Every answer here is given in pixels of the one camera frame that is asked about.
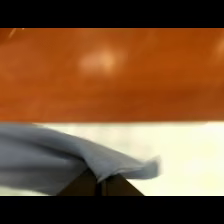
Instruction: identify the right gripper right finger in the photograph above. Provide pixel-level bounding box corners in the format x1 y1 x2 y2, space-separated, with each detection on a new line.
101 173 146 197

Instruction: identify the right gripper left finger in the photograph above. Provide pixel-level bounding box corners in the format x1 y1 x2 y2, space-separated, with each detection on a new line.
56 167 103 197

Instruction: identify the blue shirt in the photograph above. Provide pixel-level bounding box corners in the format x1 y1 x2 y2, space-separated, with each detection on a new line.
0 122 163 196

